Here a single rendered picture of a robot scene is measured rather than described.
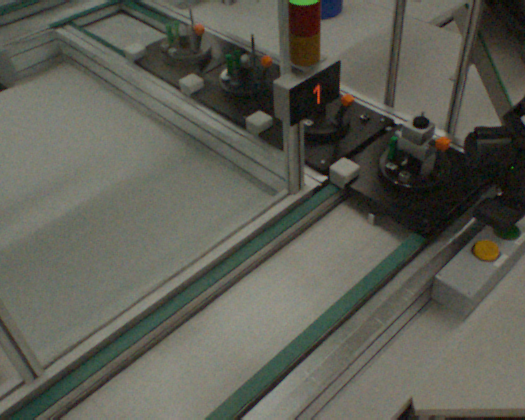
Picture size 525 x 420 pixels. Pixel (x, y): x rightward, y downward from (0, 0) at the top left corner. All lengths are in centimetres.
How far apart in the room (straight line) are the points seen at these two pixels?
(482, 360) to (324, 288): 29
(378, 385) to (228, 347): 25
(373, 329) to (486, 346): 23
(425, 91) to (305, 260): 74
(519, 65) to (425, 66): 45
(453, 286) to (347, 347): 22
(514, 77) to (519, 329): 54
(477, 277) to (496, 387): 18
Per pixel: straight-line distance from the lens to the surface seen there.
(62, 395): 96
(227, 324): 100
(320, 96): 98
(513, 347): 109
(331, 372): 89
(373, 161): 121
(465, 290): 101
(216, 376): 95
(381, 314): 95
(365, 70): 172
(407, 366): 102
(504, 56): 135
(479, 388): 103
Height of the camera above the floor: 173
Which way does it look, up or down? 44 degrees down
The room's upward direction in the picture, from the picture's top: 4 degrees counter-clockwise
